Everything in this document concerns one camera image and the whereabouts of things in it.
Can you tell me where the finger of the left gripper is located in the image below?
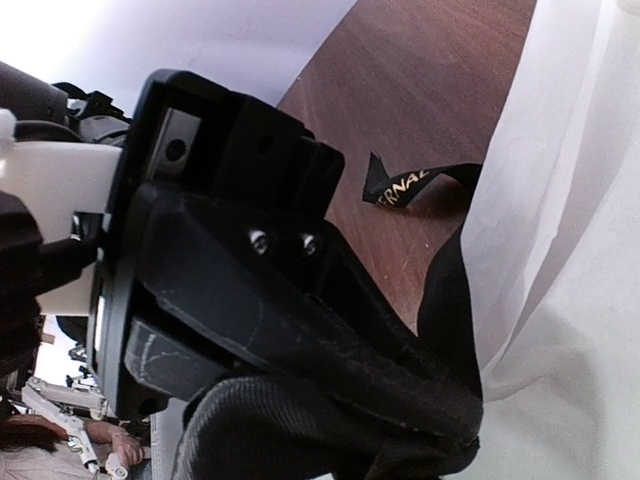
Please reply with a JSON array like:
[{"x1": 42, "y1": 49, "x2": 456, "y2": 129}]
[{"x1": 125, "y1": 185, "x2": 483, "y2": 440}]

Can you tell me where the white wrapping paper sheet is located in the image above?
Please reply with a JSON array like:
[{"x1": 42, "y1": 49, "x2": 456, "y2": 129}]
[{"x1": 461, "y1": 1, "x2": 639, "y2": 479}]

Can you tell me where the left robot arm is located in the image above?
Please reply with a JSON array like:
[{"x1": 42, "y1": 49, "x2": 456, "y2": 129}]
[{"x1": 1, "y1": 69, "x2": 483, "y2": 445}]

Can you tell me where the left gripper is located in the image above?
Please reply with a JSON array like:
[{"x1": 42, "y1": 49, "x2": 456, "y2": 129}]
[{"x1": 90, "y1": 69, "x2": 345, "y2": 419}]

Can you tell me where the black lanyard strap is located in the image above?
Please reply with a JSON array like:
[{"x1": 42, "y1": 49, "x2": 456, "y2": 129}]
[{"x1": 172, "y1": 152, "x2": 486, "y2": 480}]

